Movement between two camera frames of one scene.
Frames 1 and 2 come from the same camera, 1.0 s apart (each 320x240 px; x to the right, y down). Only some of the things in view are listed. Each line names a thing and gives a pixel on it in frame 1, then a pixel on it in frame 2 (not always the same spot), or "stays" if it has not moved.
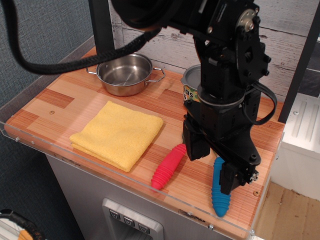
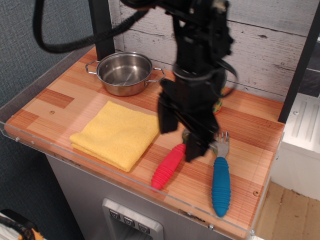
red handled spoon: (166, 167) stays
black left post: (101, 18) stays
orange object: (24, 235) → (37, 235)
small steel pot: (125, 75) stays
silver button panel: (121, 222) stays
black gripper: (226, 129) → (189, 102)
